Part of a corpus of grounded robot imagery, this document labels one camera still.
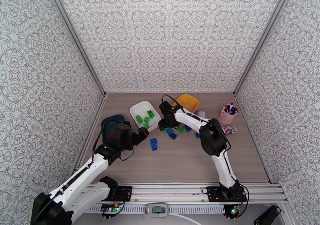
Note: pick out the aluminium corner post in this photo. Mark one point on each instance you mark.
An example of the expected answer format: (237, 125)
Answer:
(262, 37)
(75, 37)

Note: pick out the circuit board with green light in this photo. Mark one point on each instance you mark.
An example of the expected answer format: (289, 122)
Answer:
(234, 211)

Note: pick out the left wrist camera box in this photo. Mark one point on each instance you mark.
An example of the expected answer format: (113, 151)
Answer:
(122, 128)

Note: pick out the large red lego block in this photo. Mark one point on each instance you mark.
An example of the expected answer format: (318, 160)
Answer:
(111, 134)

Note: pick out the purple pen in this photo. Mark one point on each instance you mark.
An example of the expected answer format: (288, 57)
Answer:
(227, 109)

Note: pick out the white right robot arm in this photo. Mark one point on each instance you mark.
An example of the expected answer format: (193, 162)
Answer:
(220, 156)

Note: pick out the yellow plastic bin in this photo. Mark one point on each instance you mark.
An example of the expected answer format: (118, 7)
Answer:
(190, 102)

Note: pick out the white plastic bin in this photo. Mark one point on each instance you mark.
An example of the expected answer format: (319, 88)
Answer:
(140, 108)

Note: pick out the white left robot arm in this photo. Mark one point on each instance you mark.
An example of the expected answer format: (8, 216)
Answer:
(75, 184)

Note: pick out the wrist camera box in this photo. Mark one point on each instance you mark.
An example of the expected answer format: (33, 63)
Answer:
(122, 128)
(165, 106)

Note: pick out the circuit board with yellow connector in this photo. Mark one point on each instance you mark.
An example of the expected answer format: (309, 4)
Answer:
(109, 208)

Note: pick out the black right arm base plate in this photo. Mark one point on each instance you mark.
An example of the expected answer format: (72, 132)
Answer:
(215, 194)

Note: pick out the black capped white marker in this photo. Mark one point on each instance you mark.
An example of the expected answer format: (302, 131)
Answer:
(231, 106)

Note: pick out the blue lego brick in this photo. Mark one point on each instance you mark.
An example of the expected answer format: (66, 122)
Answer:
(154, 144)
(187, 128)
(174, 136)
(197, 135)
(170, 131)

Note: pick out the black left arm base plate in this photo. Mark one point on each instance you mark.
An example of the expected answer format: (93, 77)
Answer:
(125, 193)

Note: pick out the aluminium front rail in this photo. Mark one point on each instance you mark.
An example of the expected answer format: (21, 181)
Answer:
(175, 191)

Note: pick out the pale lavender small cup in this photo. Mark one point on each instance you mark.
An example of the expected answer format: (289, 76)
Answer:
(201, 114)

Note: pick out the dark teal plastic bin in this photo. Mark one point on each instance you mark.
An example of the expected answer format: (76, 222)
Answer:
(107, 124)

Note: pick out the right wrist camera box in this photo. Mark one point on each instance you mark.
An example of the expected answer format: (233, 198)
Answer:
(165, 106)

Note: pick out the pink pen cup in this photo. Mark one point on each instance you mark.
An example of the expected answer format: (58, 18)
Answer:
(226, 118)

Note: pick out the blue pen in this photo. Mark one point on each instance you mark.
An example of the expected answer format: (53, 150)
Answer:
(235, 110)

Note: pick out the flag print can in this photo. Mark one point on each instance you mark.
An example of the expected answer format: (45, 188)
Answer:
(229, 130)

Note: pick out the aluminium side floor rail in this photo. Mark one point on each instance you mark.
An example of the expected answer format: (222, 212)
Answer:
(92, 129)

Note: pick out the black box device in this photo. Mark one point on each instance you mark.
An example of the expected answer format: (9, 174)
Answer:
(267, 215)

